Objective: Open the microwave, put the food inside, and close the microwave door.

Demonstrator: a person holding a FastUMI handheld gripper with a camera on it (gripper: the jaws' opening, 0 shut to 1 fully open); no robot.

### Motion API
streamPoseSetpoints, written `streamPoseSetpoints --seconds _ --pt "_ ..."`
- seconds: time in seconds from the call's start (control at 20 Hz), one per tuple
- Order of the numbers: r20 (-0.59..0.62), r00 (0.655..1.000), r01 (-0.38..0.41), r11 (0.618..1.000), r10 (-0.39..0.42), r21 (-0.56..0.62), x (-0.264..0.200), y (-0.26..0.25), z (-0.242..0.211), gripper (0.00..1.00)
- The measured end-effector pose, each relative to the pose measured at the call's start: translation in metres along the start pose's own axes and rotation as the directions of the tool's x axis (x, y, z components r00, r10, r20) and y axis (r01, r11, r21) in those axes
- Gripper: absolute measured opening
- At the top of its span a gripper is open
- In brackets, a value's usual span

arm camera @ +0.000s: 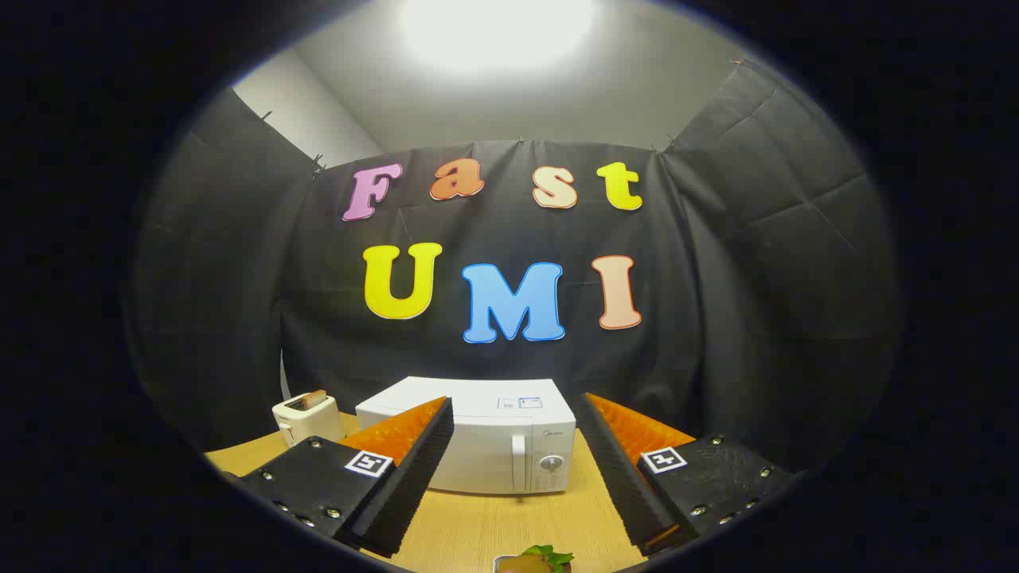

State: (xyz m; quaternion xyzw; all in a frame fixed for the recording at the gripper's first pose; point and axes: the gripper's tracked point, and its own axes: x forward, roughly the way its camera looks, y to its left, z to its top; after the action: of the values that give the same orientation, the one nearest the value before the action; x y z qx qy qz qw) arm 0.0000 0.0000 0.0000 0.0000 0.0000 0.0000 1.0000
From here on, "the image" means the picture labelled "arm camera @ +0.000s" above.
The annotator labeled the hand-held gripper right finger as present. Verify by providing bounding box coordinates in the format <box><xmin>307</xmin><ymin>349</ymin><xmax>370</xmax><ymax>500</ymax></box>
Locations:
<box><xmin>579</xmin><ymin>392</ymin><xmax>797</xmax><ymax>558</ymax></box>

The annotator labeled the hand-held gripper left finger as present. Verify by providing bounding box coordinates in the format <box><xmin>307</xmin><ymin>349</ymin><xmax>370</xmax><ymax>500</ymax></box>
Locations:
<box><xmin>227</xmin><ymin>396</ymin><xmax>455</xmax><ymax>558</ymax></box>

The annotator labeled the white microwave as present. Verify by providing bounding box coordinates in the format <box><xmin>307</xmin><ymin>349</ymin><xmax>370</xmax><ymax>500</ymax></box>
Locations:
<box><xmin>355</xmin><ymin>376</ymin><xmax>577</xmax><ymax>496</ymax></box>

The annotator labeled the lettuce sandwich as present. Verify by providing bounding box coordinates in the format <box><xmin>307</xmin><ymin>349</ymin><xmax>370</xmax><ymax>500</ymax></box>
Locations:
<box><xmin>509</xmin><ymin>545</ymin><xmax>576</xmax><ymax>573</ymax></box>

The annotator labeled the white toaster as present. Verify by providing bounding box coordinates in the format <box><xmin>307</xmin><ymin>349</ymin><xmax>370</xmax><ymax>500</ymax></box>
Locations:
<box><xmin>271</xmin><ymin>390</ymin><xmax>346</xmax><ymax>446</ymax></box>

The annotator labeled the ceiling light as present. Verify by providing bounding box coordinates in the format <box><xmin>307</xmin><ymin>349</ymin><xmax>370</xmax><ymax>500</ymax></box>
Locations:
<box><xmin>398</xmin><ymin>0</ymin><xmax>598</xmax><ymax>74</ymax></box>

